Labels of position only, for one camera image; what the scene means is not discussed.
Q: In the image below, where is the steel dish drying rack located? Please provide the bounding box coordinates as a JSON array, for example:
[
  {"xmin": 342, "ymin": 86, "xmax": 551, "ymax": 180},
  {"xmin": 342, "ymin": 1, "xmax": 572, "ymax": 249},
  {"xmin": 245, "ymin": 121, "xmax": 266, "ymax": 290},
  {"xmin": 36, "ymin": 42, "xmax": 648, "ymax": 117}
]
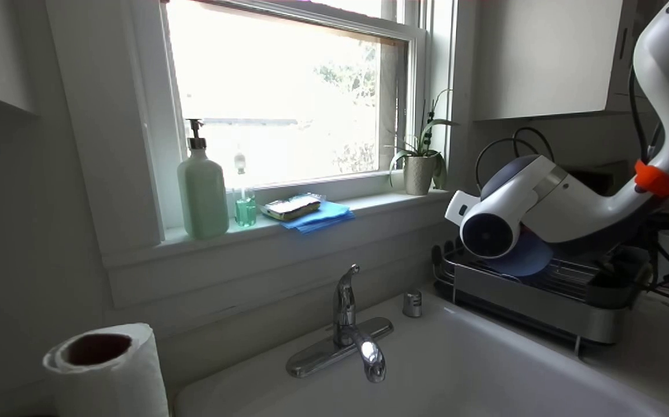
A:
[{"xmin": 430, "ymin": 236, "xmax": 654, "ymax": 347}]

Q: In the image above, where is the blue cloth on sill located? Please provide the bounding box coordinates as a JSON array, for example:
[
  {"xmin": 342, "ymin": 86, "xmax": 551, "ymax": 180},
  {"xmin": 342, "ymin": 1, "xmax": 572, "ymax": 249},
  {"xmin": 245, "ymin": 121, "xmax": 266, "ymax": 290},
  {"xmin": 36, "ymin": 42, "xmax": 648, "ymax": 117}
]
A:
[{"xmin": 279, "ymin": 198, "xmax": 357, "ymax": 236}]

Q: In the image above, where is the chrome sink faucet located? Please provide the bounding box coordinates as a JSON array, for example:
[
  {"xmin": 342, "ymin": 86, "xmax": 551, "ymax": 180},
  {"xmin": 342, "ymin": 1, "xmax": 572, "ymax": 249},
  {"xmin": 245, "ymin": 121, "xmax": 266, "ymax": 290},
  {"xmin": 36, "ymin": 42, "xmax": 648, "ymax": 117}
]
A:
[{"xmin": 285, "ymin": 262, "xmax": 396, "ymax": 384}]

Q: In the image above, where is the sponge in tray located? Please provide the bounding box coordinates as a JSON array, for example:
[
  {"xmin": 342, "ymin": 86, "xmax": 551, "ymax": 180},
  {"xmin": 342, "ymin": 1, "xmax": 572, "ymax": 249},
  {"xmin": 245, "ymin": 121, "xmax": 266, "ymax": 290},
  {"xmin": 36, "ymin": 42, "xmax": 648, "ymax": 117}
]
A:
[{"xmin": 260, "ymin": 190, "xmax": 324, "ymax": 224}]

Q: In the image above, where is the orange cable strap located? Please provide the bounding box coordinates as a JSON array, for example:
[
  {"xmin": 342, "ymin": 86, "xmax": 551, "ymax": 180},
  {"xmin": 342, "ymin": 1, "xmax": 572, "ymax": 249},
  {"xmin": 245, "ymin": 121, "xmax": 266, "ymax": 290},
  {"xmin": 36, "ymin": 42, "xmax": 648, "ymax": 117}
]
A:
[{"xmin": 629, "ymin": 157, "xmax": 669, "ymax": 198}]

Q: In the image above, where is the green pump soap bottle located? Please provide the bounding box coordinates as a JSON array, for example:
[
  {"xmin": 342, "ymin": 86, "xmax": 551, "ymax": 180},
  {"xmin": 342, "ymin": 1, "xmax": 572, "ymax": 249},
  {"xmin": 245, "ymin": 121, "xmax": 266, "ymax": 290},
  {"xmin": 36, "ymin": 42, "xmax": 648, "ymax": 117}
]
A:
[{"xmin": 177, "ymin": 115, "xmax": 231, "ymax": 242}]

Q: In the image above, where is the chrome sink sprayer cap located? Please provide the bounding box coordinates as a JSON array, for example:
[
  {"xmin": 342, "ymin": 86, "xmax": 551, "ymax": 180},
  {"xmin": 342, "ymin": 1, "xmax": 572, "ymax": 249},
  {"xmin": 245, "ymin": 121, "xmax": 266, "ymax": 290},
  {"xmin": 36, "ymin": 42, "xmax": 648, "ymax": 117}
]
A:
[{"xmin": 401, "ymin": 286, "xmax": 427, "ymax": 321}]

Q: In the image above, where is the small teal bottle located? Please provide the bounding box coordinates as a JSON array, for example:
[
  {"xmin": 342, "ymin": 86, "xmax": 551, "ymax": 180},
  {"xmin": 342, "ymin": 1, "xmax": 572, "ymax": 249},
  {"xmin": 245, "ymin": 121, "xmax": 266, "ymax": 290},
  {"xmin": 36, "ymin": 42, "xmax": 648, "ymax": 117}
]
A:
[{"xmin": 231, "ymin": 152, "xmax": 263, "ymax": 232}]

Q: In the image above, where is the white kitchen sink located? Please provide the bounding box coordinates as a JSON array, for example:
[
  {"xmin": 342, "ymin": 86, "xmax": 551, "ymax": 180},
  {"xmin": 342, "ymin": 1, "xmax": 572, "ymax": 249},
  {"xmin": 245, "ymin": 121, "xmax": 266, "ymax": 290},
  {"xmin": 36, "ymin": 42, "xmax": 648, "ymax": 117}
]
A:
[{"xmin": 175, "ymin": 290, "xmax": 669, "ymax": 417}]

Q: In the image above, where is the potted green plant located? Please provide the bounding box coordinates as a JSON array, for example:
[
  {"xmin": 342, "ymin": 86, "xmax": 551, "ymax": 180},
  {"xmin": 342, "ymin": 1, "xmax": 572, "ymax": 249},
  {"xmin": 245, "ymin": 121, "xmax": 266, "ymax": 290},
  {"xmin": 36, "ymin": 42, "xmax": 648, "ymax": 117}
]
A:
[{"xmin": 388, "ymin": 86, "xmax": 460, "ymax": 197}]

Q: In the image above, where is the white paper towel roll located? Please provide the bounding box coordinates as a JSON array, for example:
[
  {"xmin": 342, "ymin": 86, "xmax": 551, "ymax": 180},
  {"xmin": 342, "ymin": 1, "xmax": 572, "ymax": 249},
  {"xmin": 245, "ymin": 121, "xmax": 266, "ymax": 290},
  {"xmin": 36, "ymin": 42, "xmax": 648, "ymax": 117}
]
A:
[{"xmin": 39, "ymin": 320, "xmax": 175, "ymax": 417}]

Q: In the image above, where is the white framed window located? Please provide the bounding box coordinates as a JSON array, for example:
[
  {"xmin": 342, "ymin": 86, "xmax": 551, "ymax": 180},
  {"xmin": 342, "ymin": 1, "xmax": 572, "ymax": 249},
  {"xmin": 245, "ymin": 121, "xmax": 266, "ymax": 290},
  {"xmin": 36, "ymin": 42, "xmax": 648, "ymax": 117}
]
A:
[{"xmin": 127, "ymin": 0, "xmax": 460, "ymax": 242}]

